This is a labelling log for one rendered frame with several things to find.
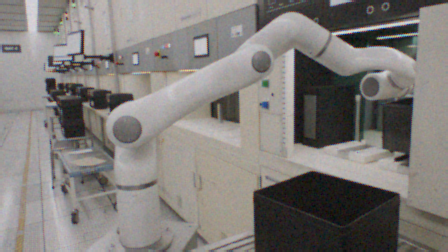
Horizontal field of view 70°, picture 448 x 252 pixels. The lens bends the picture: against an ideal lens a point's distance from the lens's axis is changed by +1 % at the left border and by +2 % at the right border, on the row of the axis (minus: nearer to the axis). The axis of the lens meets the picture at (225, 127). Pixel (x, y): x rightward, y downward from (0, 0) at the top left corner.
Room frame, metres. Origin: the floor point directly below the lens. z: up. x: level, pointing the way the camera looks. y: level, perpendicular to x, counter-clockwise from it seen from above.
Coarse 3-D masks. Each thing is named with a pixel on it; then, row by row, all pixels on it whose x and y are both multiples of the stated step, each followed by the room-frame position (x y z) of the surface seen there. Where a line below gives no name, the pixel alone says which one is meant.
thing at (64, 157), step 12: (60, 156) 3.18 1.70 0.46; (72, 156) 3.16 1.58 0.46; (84, 156) 3.14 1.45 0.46; (96, 156) 3.12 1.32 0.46; (108, 156) 3.08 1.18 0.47; (60, 168) 3.33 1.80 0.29; (72, 168) 2.73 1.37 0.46; (84, 168) 2.71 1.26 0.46; (96, 168) 2.72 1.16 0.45; (108, 168) 2.77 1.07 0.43; (72, 180) 2.62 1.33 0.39; (72, 192) 2.61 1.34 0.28; (108, 192) 2.78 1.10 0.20; (72, 216) 2.57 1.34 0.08
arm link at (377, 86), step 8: (384, 72) 1.01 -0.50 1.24; (368, 80) 1.01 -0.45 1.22; (376, 80) 0.98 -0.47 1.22; (384, 80) 0.97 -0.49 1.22; (360, 88) 1.04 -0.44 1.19; (368, 88) 1.00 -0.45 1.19; (376, 88) 0.98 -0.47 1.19; (384, 88) 0.97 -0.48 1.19; (392, 88) 0.98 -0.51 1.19; (400, 88) 0.98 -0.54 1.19; (368, 96) 1.01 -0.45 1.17; (376, 96) 0.98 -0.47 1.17; (384, 96) 0.99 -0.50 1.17; (392, 96) 1.02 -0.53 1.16; (400, 96) 1.05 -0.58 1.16
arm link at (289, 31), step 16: (288, 16) 0.95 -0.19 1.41; (304, 16) 0.96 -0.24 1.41; (272, 32) 0.95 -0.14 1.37; (288, 32) 0.94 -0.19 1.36; (304, 32) 0.94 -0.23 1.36; (320, 32) 0.95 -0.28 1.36; (272, 48) 0.98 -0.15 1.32; (288, 48) 0.97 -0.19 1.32; (304, 48) 0.96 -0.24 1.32; (320, 48) 0.95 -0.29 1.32
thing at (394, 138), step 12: (408, 96) 1.21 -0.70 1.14; (384, 108) 1.19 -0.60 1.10; (396, 108) 1.15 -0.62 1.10; (408, 108) 1.12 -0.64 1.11; (384, 120) 1.20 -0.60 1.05; (396, 120) 1.15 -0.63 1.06; (408, 120) 1.12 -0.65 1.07; (384, 132) 1.20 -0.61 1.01; (396, 132) 1.16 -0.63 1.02; (408, 132) 1.12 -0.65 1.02; (384, 144) 1.20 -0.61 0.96; (396, 144) 1.16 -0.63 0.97; (408, 144) 1.12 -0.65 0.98; (408, 156) 1.19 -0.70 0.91
